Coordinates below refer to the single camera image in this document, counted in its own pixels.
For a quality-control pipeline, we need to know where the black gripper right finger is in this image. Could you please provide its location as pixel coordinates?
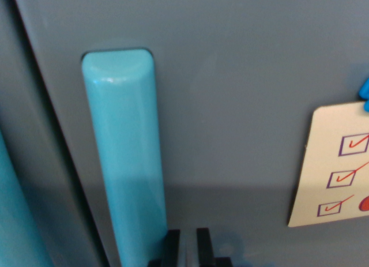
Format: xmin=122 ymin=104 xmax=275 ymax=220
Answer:
xmin=196 ymin=227 xmax=216 ymax=267

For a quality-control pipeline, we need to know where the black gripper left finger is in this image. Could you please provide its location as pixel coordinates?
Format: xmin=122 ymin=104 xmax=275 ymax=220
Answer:
xmin=161 ymin=228 xmax=188 ymax=267

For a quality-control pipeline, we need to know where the grey fridge door with note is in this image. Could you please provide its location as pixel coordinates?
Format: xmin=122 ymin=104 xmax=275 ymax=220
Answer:
xmin=10 ymin=0 xmax=369 ymax=267

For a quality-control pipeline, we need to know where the cream checklist note card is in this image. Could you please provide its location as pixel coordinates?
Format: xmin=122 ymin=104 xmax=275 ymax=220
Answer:
xmin=287 ymin=101 xmax=369 ymax=228

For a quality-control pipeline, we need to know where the blue clip magnet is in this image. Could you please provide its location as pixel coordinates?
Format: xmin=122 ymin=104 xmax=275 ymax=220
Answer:
xmin=358 ymin=77 xmax=369 ymax=112

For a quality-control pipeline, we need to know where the teal handle of note door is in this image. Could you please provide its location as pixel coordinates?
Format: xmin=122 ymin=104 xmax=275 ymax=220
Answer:
xmin=81 ymin=48 xmax=168 ymax=267

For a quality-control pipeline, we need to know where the teal handle of display door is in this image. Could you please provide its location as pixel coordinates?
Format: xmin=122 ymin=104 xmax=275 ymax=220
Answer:
xmin=0 ymin=128 xmax=54 ymax=267

